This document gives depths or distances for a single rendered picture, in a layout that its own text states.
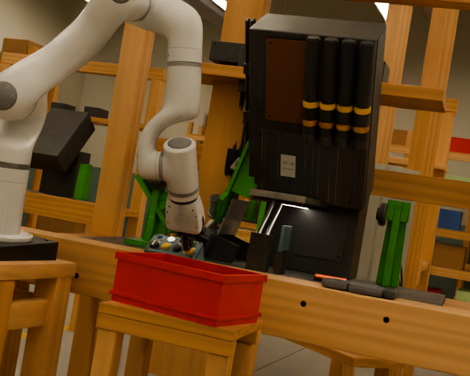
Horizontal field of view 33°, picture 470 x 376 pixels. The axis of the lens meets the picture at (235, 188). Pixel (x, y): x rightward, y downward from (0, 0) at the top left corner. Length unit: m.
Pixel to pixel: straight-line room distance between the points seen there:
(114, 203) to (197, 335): 1.21
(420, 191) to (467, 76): 9.83
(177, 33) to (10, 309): 0.80
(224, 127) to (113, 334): 1.13
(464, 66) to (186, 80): 10.70
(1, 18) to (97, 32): 10.61
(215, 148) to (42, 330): 0.98
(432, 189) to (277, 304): 0.86
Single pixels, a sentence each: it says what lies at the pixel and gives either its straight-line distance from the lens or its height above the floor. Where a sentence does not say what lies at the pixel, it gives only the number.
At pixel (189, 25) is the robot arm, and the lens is 2.03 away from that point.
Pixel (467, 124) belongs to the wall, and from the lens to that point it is 12.41.
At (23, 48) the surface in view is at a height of 2.18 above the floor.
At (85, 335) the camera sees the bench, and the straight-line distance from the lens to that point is 3.01.
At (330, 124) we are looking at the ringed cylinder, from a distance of 2.19.
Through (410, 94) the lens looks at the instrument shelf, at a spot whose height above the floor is 1.51.
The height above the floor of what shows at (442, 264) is 0.74.
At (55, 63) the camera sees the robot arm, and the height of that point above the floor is 1.36.
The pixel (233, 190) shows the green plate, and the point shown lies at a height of 1.12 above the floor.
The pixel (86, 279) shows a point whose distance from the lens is 2.31.
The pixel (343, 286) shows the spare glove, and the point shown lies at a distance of 2.10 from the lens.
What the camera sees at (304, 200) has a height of 1.12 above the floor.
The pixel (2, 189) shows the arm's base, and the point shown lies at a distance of 2.10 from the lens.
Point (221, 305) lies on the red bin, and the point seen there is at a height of 0.85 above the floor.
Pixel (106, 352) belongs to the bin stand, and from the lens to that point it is 1.92.
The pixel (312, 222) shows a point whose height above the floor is 1.06.
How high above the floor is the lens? 1.09
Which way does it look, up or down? 1 degrees up
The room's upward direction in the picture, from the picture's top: 9 degrees clockwise
